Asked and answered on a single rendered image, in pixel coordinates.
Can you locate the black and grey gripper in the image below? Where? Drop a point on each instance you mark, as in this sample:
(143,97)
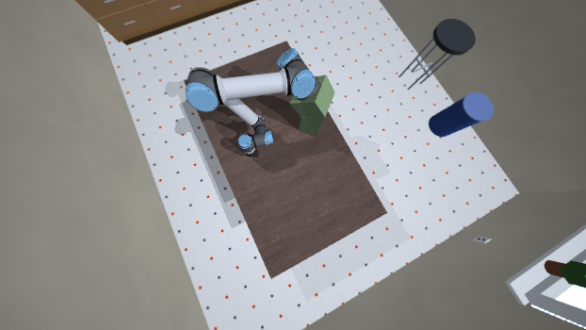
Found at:
(253,153)

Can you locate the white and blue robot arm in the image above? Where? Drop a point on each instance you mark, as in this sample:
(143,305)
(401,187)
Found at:
(206,93)

